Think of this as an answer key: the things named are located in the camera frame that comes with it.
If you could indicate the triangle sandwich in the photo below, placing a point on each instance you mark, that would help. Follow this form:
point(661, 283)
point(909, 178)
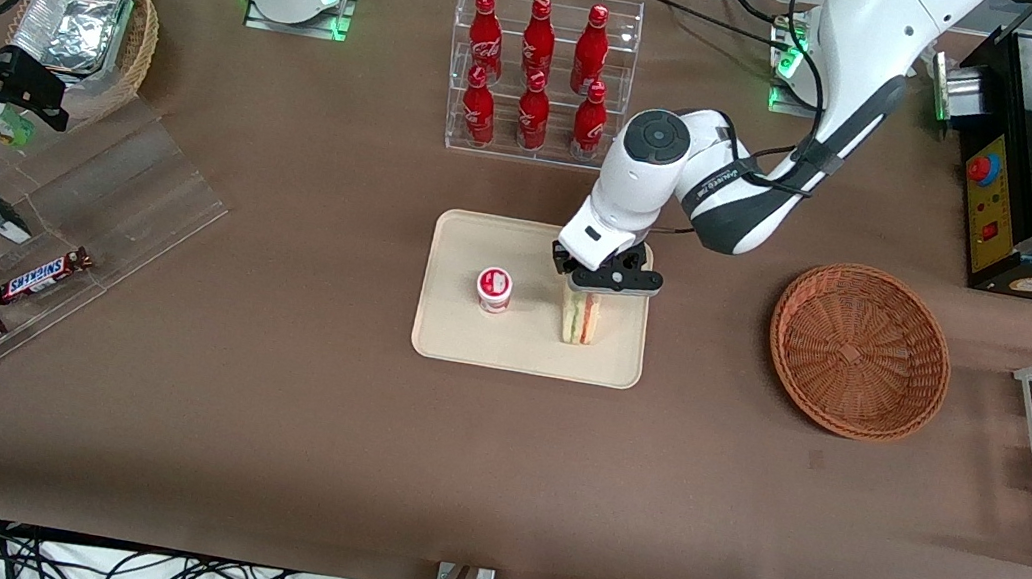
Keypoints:
point(578, 319)

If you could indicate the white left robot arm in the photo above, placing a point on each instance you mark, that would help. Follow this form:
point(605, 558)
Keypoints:
point(630, 200)

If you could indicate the cream plastic tray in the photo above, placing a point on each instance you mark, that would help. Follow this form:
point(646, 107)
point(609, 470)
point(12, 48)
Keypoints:
point(508, 349)

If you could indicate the light wicker basket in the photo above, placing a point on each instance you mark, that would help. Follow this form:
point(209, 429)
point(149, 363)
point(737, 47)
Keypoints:
point(138, 45)

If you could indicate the brown round wicker basket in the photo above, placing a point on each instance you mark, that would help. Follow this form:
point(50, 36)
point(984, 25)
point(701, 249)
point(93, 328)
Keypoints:
point(860, 353)

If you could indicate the red white yogurt cup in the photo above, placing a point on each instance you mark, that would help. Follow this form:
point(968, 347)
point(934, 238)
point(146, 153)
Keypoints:
point(494, 288)

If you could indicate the aluminium foil container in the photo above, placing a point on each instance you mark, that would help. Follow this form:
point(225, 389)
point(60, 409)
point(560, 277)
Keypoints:
point(74, 20)

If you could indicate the clear acrylic bottle rack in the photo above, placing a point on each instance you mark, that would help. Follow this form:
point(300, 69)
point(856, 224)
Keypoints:
point(535, 156)

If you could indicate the small black box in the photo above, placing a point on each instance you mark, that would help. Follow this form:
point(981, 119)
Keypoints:
point(1, 215)

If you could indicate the red Coca-Cola bottle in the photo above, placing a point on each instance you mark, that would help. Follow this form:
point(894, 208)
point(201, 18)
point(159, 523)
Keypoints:
point(592, 43)
point(589, 123)
point(539, 35)
point(532, 115)
point(479, 108)
point(487, 28)

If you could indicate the clear acrylic stepped display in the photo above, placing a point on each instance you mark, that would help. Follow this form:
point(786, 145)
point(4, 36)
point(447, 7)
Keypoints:
point(135, 196)

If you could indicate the silver metal box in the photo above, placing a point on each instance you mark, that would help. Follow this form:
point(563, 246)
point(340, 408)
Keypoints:
point(963, 90)

